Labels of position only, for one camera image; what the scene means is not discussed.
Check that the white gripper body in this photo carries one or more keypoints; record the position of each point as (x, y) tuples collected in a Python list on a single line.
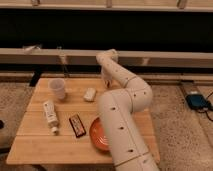
[(106, 78)]

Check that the dark chocolate bar wrapper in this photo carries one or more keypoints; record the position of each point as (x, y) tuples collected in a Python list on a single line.
[(77, 126)]

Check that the white tube with cap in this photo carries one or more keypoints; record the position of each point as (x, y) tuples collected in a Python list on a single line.
[(51, 116)]

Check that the grey metal shelf rail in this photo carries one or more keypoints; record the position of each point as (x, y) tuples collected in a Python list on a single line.
[(88, 57)]

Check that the translucent plastic cup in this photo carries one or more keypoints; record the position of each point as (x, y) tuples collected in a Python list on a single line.
[(57, 86)]

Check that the small white rectangular object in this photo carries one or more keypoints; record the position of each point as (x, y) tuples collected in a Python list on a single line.
[(89, 95)]

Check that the blue box on floor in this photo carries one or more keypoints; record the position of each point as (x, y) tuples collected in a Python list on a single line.
[(196, 101)]

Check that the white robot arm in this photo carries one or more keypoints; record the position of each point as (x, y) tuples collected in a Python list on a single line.
[(127, 147)]

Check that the orange plate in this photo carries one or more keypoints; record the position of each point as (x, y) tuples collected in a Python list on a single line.
[(97, 135)]

